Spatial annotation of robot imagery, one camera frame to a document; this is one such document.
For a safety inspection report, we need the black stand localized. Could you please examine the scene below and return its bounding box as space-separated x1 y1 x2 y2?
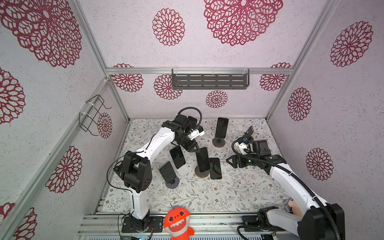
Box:
243 126 254 140

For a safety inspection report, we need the grey round stand front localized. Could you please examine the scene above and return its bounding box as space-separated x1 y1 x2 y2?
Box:
166 177 180 189

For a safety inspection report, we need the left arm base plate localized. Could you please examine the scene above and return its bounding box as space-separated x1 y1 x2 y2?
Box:
121 215 164 234

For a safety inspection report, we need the red shark plush toy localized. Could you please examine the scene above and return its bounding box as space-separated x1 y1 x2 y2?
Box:
163 207 195 240

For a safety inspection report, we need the white phone stand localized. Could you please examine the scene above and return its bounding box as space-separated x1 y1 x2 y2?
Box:
177 165 189 176

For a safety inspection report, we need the phone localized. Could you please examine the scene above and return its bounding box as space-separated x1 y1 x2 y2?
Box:
215 117 229 139
159 161 177 183
196 147 210 172
170 146 186 169
209 158 222 180

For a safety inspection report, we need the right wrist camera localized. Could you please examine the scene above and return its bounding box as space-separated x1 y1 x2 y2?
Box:
235 140 252 156

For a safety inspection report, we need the wooden round stand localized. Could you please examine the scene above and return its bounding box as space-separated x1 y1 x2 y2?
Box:
195 166 210 178
212 137 226 148

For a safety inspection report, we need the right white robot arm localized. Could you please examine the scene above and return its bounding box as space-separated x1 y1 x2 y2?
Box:
227 137 346 240

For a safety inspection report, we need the black wire wall rack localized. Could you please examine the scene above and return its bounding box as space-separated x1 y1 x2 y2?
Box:
78 95 112 138

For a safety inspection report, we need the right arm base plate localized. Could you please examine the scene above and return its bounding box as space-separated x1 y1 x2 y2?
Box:
242 215 269 232

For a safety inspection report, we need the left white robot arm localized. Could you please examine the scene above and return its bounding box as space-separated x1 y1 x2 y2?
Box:
111 107 204 232

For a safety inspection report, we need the boy doll plush toy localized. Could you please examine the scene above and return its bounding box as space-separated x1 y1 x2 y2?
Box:
289 200 304 217

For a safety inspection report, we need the grey wall shelf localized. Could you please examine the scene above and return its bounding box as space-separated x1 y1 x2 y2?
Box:
171 69 250 90

